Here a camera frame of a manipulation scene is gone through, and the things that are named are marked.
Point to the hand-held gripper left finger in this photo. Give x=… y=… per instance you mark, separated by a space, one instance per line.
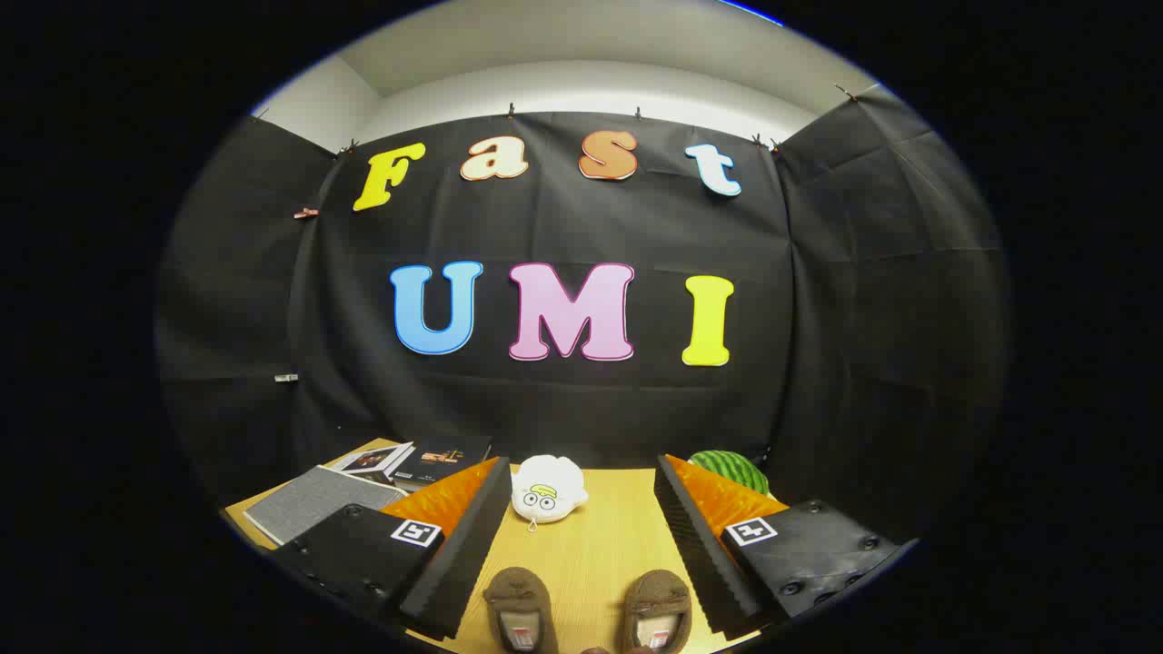
x=468 y=554

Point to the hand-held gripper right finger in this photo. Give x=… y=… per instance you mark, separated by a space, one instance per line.
x=704 y=554

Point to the brown fuzzy shoe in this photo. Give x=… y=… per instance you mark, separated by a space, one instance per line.
x=657 y=592
x=521 y=590

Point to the grey fabric storage box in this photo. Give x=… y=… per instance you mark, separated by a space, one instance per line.
x=318 y=504

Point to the green striped watermelon plush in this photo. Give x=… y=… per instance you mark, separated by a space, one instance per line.
x=731 y=468

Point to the white plush toy with eyes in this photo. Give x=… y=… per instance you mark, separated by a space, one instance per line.
x=545 y=481

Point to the white book with portrait cover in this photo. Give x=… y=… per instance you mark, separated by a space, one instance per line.
x=372 y=460

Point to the black backdrop cloth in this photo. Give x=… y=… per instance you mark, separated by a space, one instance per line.
x=545 y=218

